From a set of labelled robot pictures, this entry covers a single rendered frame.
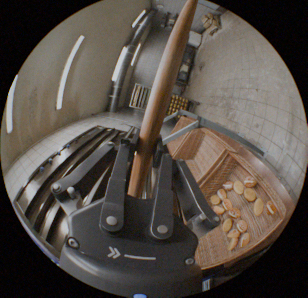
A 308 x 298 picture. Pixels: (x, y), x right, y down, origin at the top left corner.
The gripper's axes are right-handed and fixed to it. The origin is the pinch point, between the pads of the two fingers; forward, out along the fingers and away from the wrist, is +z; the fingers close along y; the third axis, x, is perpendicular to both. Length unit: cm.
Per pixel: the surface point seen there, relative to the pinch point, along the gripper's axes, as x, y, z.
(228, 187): -24, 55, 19
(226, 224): -37, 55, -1
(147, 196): -15.6, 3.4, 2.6
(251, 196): -14, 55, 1
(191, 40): 353, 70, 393
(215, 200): -37, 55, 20
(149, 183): -15.7, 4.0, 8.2
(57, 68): 41, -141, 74
